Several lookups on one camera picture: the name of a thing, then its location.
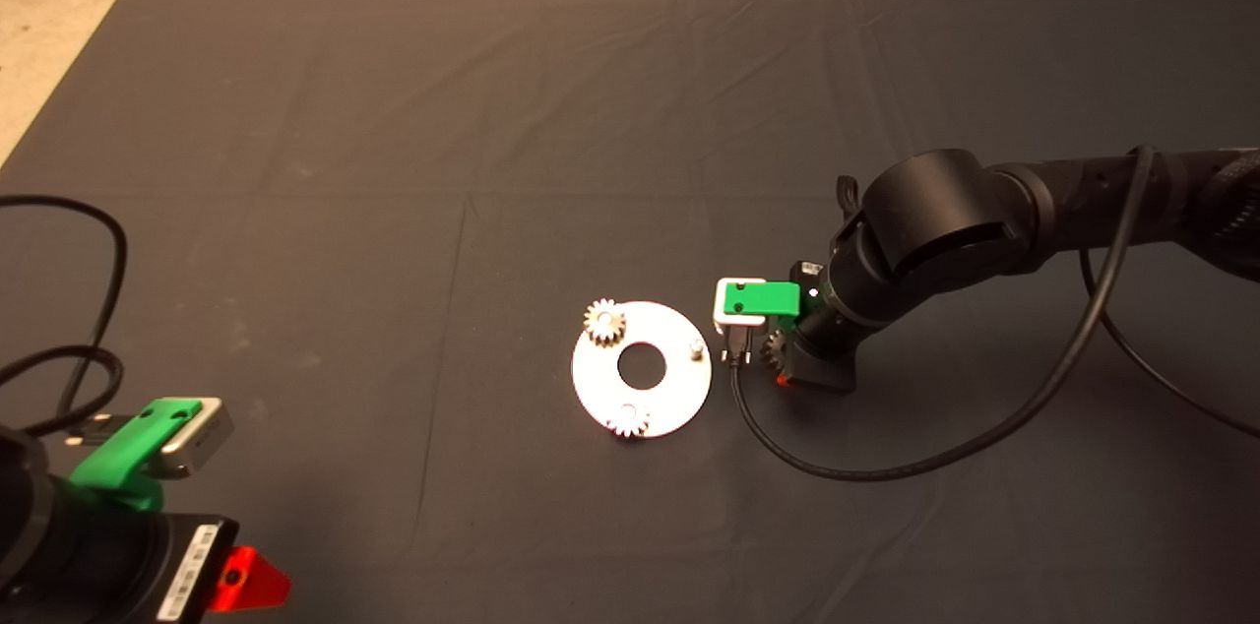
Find dark grey table cloth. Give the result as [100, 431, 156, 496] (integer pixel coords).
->
[0, 0, 1260, 624]

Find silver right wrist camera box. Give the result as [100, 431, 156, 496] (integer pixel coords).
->
[710, 277, 770, 336]

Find green right camera mount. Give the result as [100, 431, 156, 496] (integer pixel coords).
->
[722, 281, 804, 321]

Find green left camera mount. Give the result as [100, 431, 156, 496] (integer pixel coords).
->
[67, 398, 206, 513]

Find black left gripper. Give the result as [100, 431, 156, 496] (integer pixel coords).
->
[118, 514, 293, 624]

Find thin black left camera cable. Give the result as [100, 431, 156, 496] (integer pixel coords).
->
[0, 196, 130, 440]

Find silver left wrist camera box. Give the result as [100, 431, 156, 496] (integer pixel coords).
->
[157, 397, 235, 480]

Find round metal carrier plate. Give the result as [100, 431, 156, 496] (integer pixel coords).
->
[571, 300, 713, 439]

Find black right camera cable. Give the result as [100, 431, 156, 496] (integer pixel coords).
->
[726, 145, 1260, 483]

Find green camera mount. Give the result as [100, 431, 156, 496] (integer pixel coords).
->
[67, 398, 206, 513]
[722, 281, 804, 321]

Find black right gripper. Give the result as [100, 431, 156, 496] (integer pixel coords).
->
[776, 260, 857, 396]

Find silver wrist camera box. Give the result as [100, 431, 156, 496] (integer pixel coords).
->
[710, 277, 770, 336]
[157, 397, 235, 480]

